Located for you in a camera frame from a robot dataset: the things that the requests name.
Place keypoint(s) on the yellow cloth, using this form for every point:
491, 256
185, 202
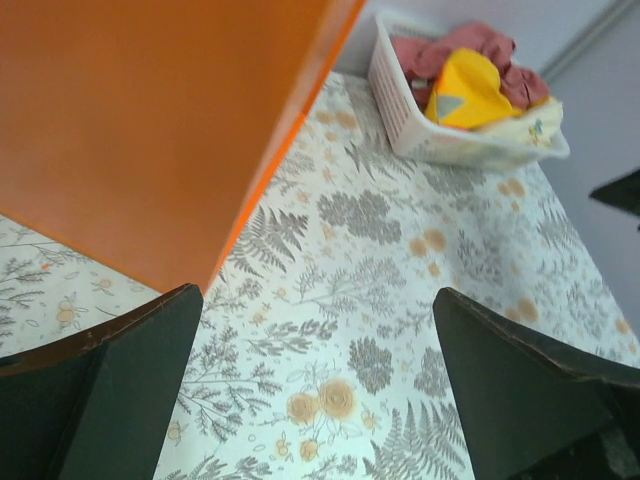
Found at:
467, 93

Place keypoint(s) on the white plastic basket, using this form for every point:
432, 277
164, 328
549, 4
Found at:
414, 137

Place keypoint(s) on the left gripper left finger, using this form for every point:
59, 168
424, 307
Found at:
97, 404

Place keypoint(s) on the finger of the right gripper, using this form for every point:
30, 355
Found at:
622, 193

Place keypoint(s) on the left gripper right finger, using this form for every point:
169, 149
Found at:
531, 406

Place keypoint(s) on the orange box cabinet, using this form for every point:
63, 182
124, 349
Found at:
141, 133

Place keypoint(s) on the cream printed cloth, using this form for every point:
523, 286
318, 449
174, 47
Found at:
536, 127

